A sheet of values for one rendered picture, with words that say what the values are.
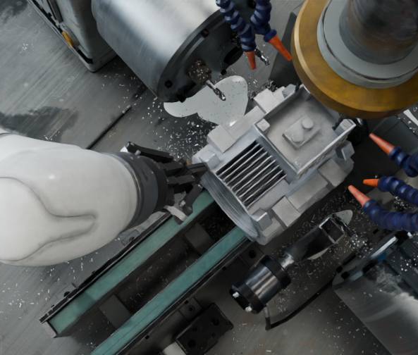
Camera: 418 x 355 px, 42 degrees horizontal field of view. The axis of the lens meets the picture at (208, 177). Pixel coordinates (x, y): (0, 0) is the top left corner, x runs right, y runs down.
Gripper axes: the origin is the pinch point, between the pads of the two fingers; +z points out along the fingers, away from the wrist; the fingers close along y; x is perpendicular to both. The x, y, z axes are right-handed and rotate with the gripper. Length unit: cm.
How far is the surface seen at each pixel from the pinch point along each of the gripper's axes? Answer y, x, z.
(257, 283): -18.9, 5.4, 4.0
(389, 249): -27.3, -13.4, 2.6
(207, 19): 15.6, -17.4, 3.2
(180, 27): 17.6, -13.9, 2.2
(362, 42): -6.6, -29.6, -15.4
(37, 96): 41, 22, 22
